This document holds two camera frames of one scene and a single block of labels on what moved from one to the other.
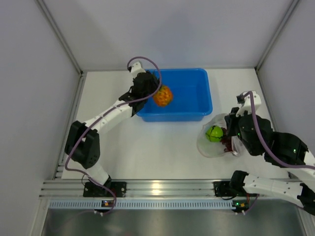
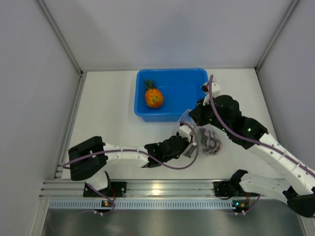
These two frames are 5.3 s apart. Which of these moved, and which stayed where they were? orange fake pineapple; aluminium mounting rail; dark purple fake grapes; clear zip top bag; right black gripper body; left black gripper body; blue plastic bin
Moved: left black gripper body; right black gripper body; dark purple fake grapes; orange fake pineapple; clear zip top bag
Stayed: aluminium mounting rail; blue plastic bin
